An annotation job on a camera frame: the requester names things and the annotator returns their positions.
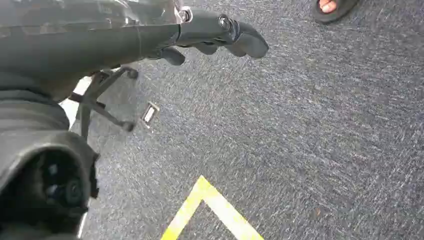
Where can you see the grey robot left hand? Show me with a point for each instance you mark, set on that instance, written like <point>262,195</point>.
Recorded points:
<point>82,39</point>

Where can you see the black office chair base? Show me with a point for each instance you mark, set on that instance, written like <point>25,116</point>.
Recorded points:
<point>86,102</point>

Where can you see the white furniture panel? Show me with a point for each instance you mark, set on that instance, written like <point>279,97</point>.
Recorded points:
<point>70,111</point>

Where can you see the ribbed grey left arm sleeve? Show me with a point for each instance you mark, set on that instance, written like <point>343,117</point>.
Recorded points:
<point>26,112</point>

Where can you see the metal floor socket box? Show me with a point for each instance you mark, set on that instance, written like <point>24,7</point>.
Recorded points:
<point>149,114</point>

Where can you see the yellow floor tape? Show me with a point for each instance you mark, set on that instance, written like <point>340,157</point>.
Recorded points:
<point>212,198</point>

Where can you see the person's foot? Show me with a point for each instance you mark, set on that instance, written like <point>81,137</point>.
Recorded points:
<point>328,6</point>

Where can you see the black sandal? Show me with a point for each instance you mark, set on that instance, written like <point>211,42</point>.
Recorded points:
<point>346,9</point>

